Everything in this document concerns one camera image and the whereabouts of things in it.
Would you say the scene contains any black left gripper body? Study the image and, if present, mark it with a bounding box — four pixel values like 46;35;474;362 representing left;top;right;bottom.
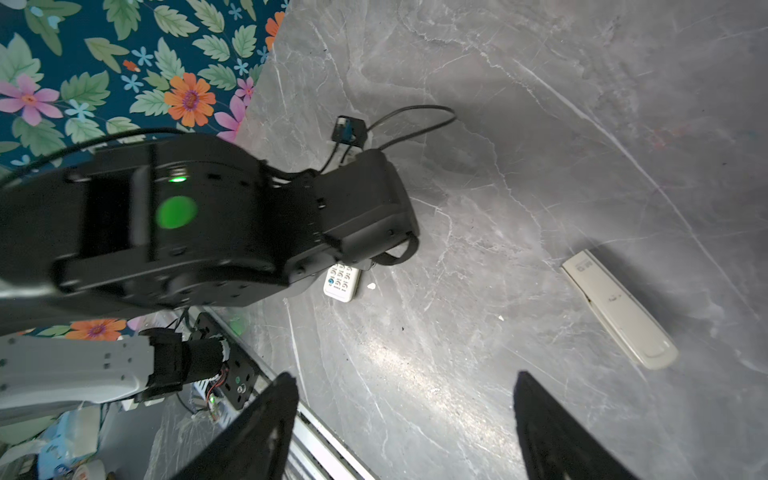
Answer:
313;149;420;266

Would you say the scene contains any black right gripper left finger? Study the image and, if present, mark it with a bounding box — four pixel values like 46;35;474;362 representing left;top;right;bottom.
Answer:
174;373;299;480

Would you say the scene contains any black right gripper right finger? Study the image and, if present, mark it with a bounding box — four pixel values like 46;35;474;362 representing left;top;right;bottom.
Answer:
513;371;635;479

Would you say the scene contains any beige remote control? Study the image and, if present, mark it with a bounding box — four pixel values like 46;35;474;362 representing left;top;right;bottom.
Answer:
562;250;679;370
323;263;361;303

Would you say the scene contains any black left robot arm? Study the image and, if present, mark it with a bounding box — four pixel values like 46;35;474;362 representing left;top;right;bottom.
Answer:
1;128;419;411

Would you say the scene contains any aluminium mounting rail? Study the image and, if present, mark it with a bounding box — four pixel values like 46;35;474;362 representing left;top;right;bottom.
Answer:
192;308;377;480

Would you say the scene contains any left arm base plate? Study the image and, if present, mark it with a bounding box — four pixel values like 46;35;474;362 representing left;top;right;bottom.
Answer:
195;312;262;412

